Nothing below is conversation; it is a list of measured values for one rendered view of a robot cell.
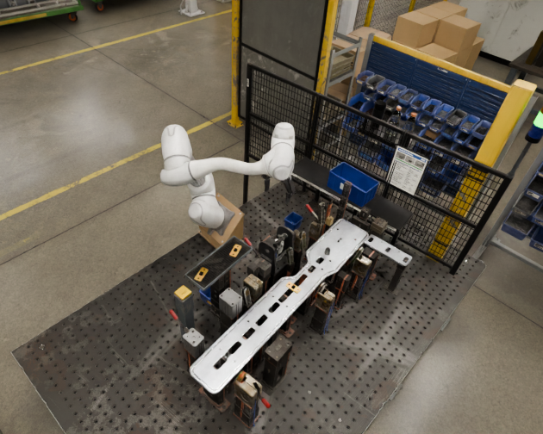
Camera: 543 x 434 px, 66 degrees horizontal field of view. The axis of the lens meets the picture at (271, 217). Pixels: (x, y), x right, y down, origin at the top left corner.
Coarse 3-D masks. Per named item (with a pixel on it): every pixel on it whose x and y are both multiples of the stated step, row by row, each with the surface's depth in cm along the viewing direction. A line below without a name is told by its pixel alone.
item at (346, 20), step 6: (348, 0) 555; (354, 0) 554; (342, 6) 566; (348, 6) 560; (354, 6) 562; (342, 12) 570; (348, 12) 564; (354, 12) 569; (342, 18) 574; (348, 18) 568; (354, 18) 577; (342, 24) 579; (348, 24) 574; (342, 30) 583; (348, 30) 581
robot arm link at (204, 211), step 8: (192, 200) 268; (200, 200) 263; (208, 200) 263; (192, 208) 260; (200, 208) 257; (208, 208) 260; (216, 208) 267; (192, 216) 259; (200, 216) 258; (208, 216) 260; (216, 216) 266; (200, 224) 263; (208, 224) 264; (216, 224) 270
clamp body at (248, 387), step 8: (248, 376) 188; (240, 384) 185; (248, 384) 185; (256, 384) 187; (240, 392) 186; (248, 392) 183; (256, 392) 183; (240, 400) 194; (248, 400) 186; (256, 400) 189; (240, 408) 200; (248, 408) 197; (256, 408) 201; (240, 416) 205; (248, 416) 198; (256, 416) 207; (248, 424) 203
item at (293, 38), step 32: (256, 0) 408; (288, 0) 381; (320, 0) 358; (256, 32) 428; (288, 32) 398; (320, 32) 374; (256, 64) 450; (288, 64) 419; (320, 64) 387; (256, 96) 475
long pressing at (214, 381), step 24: (336, 240) 259; (360, 240) 261; (312, 264) 244; (336, 264) 246; (288, 288) 231; (312, 288) 232; (264, 312) 219; (288, 312) 220; (240, 336) 208; (264, 336) 209; (216, 360) 198; (240, 360) 199; (216, 384) 190
